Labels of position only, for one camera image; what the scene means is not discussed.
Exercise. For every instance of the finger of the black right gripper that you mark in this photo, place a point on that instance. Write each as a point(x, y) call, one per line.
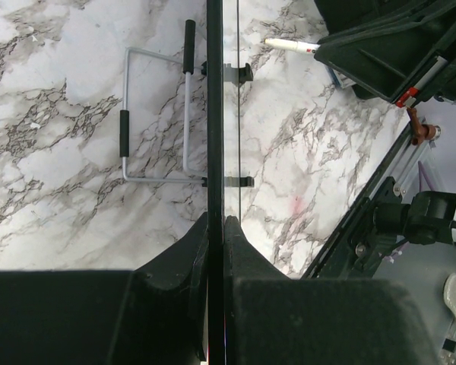
point(344, 18)
point(379, 64)

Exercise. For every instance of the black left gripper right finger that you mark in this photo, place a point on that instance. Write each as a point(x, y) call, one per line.
point(273, 319)

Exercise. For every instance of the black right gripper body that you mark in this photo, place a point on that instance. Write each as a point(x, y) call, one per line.
point(434, 52)

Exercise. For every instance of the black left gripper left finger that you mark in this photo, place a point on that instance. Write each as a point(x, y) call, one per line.
point(154, 314)

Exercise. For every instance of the white tablet whiteboard black frame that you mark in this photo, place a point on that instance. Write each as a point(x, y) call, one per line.
point(221, 19)

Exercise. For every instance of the black toolbox clear lids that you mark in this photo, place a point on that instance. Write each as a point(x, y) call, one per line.
point(343, 82)

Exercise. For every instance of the brown connector plug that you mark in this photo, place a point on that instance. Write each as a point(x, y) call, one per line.
point(421, 131)

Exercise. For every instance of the aluminium frame extrusion left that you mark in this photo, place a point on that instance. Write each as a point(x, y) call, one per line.
point(411, 168)

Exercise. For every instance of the grey wire whiteboard stand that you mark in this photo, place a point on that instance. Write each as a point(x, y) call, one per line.
point(162, 126)

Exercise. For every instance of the black mounting rail base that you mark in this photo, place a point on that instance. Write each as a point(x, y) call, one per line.
point(375, 229)

